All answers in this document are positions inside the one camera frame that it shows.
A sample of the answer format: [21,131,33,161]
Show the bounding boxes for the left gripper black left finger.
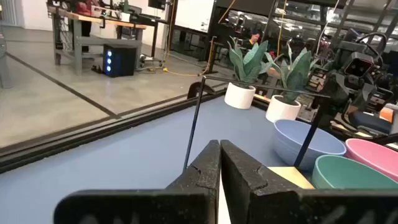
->
[53,139,221,224]

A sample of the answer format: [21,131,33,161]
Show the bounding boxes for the black computer tower blue lights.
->
[102,44,138,78]

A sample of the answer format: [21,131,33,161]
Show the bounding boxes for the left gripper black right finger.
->
[220,139,398,224]

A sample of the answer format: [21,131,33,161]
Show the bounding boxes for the green plant in white pot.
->
[265,42,320,123]
[223,35,275,110]

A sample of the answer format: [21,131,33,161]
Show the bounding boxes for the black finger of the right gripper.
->
[307,67,340,98]
[362,84,396,110]

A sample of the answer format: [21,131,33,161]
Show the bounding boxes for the grey workbench with wooden top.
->
[46,1,147,76]

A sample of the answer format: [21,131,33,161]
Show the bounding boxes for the black desk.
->
[116,4,170,68]

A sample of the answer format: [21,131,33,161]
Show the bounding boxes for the black curved bracket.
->
[187,81,216,100]

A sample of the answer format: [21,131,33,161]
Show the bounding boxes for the wooden shelf with black frame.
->
[182,75,331,190]

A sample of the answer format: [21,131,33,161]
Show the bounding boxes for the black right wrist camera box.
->
[343,52,375,78]

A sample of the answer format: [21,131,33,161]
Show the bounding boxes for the standing person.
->
[75,0,94,53]

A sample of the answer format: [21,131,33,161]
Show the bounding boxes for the yellow floor cable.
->
[146,65,215,78]

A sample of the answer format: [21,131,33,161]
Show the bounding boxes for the white board panel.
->
[174,0,216,34]

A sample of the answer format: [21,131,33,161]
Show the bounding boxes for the blue opaque bowl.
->
[273,119,347,172]

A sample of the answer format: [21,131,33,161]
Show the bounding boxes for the pink opaque bowl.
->
[345,138,398,183]

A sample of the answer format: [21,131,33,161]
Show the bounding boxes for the seated person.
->
[241,29,264,50]

